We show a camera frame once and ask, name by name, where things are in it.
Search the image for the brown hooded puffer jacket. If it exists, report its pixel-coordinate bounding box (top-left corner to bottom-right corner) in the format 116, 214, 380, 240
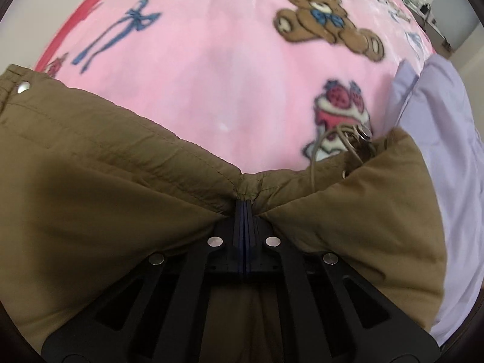
1, 65, 447, 351

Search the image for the grey bedside table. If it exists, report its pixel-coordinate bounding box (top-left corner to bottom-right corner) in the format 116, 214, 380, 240
402, 0, 454, 58

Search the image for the lavender padded garment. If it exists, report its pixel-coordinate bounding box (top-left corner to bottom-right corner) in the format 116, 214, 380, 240
378, 54, 483, 344

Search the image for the pink cartoon fleece blanket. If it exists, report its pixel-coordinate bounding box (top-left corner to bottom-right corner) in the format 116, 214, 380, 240
36, 0, 433, 173

